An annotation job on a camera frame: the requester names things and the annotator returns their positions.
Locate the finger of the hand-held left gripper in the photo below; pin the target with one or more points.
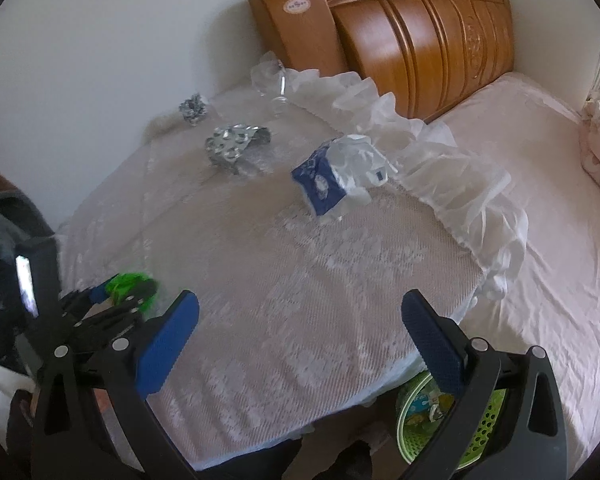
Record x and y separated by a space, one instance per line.
96 295
125 312

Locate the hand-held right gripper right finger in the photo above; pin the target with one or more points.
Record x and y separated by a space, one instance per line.
430 340

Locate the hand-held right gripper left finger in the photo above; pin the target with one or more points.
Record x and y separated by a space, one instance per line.
167 345

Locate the bright green wrapper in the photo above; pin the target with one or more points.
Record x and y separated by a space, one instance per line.
127 285

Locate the green mesh wastebasket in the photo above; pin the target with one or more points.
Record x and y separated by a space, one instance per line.
415 435

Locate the white lace tablecloth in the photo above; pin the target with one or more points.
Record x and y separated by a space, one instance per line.
280 285

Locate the pink bed sheet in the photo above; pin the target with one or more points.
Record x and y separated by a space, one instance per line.
555 260

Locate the blue and white tissue pack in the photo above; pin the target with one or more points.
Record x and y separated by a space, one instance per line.
325 182

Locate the silver foil wrapper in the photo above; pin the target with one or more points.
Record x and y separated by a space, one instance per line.
227 142

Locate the crumpled silver foil ball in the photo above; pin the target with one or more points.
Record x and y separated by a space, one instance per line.
192 107

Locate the clear stemmed glass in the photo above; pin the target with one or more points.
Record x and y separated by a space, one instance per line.
280 87

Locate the carved wooden headboard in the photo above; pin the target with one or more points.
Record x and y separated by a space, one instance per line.
420 35

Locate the wooden panel with round sticker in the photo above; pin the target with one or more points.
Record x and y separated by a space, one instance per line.
295 35

